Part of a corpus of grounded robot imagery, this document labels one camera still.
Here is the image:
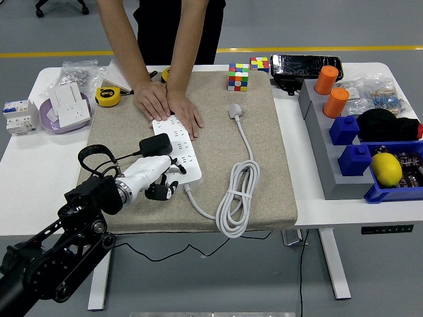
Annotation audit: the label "white grey strip plug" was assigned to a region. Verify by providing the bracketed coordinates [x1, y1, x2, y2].
[228, 103, 247, 120]

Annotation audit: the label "person's left hand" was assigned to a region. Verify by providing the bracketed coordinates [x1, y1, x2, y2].
[165, 88, 204, 139]

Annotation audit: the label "grey metal table bracket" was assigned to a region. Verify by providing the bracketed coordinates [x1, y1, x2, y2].
[281, 229, 310, 247]

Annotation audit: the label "white wall switch panel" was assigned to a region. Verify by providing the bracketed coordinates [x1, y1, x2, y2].
[101, 59, 134, 93]

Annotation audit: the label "blue plastic block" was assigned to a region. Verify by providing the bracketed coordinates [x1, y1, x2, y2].
[328, 114, 360, 146]
[336, 144, 373, 177]

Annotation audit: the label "glossy black wrapped box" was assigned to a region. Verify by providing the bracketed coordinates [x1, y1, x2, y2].
[270, 53, 344, 80]

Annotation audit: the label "clear bag metal screws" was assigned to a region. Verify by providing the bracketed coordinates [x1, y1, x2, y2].
[59, 59, 105, 96]

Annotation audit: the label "person's right hand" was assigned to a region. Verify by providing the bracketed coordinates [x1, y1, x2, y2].
[133, 80, 173, 122]

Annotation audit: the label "white power strip cord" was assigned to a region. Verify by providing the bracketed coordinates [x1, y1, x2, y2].
[184, 115, 261, 238]

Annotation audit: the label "person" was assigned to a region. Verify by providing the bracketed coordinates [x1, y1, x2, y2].
[134, 0, 227, 66]

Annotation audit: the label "black plastic holder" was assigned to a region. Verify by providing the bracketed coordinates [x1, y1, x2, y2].
[270, 74, 305, 96]

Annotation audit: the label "white wall socket panel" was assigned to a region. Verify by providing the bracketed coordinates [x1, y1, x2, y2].
[54, 97, 92, 128]

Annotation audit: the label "purple bowl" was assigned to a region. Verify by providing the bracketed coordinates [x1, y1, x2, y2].
[38, 91, 93, 135]

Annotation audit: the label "yellow lemon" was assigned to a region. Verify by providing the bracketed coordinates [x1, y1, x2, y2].
[369, 153, 403, 189]

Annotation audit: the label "blue plastic bin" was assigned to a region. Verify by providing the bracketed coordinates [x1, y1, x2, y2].
[363, 140, 423, 204]

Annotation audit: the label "black table power cable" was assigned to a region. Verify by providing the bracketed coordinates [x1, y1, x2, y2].
[298, 229, 311, 317]

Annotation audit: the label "thin black adapter cord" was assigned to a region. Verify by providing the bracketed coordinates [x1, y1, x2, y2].
[114, 150, 274, 264]

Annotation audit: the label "grey stepped block board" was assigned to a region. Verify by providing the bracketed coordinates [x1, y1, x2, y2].
[298, 79, 376, 201]

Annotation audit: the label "large Rubik's cube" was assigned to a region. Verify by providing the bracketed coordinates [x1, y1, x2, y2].
[227, 62, 250, 92]

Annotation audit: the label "black table control panel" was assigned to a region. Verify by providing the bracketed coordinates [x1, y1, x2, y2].
[360, 224, 414, 235]

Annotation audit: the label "white circuit breaker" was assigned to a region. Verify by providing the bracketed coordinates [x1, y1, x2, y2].
[2, 98, 40, 136]

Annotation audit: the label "dark brown capacitors pile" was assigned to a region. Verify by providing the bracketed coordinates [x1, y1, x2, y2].
[396, 150, 423, 189]

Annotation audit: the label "small Rubik's cube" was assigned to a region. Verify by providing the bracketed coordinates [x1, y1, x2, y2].
[249, 56, 270, 74]

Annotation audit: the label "white table leg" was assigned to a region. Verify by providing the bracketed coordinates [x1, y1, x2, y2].
[87, 236, 114, 312]
[319, 227, 352, 300]

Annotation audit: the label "orange plastic cylinder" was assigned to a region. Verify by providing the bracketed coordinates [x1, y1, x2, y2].
[323, 87, 350, 119]
[313, 65, 340, 96]

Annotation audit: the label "black plug adapter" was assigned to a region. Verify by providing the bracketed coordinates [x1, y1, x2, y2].
[138, 132, 173, 157]

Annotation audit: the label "white plastic panel box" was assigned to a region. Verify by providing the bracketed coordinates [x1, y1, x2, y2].
[48, 81, 83, 112]

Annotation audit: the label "grey-brown fabric mat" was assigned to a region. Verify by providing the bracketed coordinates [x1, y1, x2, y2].
[74, 70, 299, 236]

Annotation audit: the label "black cloth with red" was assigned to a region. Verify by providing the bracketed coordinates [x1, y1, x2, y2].
[356, 108, 423, 143]

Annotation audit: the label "clear bag blue resistors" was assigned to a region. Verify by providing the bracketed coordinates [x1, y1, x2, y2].
[363, 74, 414, 118]

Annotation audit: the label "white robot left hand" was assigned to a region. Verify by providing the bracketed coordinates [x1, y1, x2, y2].
[120, 154, 188, 203]

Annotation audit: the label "white power strip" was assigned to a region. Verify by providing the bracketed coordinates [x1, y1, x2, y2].
[151, 114, 203, 189]

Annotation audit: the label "clear bag white parts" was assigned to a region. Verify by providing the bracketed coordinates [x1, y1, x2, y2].
[336, 77, 367, 116]

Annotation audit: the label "black office chair base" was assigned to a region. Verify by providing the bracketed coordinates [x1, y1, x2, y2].
[34, 0, 90, 18]

